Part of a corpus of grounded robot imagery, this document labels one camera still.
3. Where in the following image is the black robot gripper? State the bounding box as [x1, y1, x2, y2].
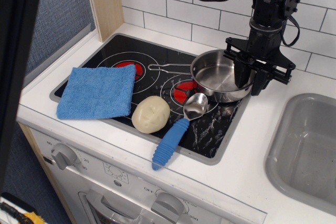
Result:
[226, 23, 295, 96]

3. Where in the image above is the oven door with handle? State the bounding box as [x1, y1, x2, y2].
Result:
[79, 189, 171, 223]

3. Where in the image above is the yellow and black object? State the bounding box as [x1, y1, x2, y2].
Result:
[1, 202, 45, 224]

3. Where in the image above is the grey oven knob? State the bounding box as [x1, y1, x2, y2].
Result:
[51, 143, 77, 170]
[151, 193, 185, 223]

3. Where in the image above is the grey plastic sink basin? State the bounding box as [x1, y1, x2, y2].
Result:
[266, 93, 335, 215]

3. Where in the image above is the spoon with blue handle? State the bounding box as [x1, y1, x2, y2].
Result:
[152, 93, 208, 170]

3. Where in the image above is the silver pot with wire handle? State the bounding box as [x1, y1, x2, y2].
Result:
[148, 50, 255, 103]

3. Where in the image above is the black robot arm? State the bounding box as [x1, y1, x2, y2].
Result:
[224, 0, 300, 96]

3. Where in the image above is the black glass stovetop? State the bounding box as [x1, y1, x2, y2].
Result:
[49, 33, 260, 166]

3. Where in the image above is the grey right oven knob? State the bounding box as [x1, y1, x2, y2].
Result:
[151, 193, 185, 223]

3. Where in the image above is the blue microfiber cloth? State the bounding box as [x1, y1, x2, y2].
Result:
[56, 65, 136, 120]

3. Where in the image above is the grey left oven knob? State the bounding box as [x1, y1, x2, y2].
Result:
[51, 143, 77, 170]

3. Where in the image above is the cream plastic potato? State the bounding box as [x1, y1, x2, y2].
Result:
[131, 96, 170, 134]

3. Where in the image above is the light wooden post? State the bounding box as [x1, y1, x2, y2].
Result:
[89, 0, 124, 42]

